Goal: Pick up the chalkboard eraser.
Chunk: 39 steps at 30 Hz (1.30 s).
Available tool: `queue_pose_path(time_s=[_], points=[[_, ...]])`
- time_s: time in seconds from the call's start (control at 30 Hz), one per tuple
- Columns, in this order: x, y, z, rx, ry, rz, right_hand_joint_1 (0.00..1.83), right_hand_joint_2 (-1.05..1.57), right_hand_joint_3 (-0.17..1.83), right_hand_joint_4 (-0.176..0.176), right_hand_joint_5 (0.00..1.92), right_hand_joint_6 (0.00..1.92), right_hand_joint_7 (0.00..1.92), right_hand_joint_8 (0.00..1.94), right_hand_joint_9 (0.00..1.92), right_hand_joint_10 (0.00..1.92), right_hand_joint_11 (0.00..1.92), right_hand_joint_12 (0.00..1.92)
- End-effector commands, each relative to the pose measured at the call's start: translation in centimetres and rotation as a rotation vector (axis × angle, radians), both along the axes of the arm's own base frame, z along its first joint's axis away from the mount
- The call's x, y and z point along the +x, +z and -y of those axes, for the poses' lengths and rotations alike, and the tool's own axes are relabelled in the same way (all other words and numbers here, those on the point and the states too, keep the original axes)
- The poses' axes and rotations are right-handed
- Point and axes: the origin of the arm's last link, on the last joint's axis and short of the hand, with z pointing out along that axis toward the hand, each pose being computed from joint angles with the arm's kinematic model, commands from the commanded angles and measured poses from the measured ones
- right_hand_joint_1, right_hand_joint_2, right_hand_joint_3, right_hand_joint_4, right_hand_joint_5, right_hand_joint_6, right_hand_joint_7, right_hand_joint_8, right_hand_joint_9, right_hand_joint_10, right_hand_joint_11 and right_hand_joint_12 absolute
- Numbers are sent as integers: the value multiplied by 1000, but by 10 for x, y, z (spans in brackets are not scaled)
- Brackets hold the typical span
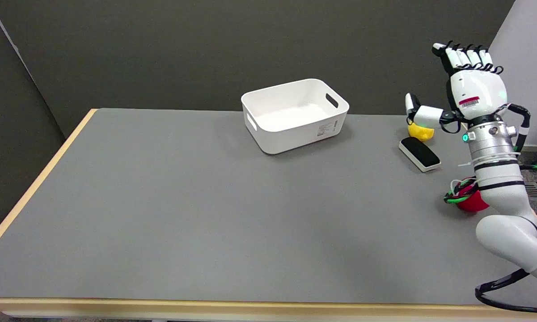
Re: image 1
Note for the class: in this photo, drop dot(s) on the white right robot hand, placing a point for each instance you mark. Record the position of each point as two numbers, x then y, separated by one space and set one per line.
478 89

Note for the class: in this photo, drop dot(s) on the black white chalkboard eraser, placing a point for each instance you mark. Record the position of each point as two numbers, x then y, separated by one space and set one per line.
420 154

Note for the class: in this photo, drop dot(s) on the yellow round ball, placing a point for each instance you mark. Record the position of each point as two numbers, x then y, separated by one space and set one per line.
421 132

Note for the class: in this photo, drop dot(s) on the red round ball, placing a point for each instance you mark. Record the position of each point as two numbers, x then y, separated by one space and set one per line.
473 204

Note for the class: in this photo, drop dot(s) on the white plastic storage bin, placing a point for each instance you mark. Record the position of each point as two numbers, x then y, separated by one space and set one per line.
295 117

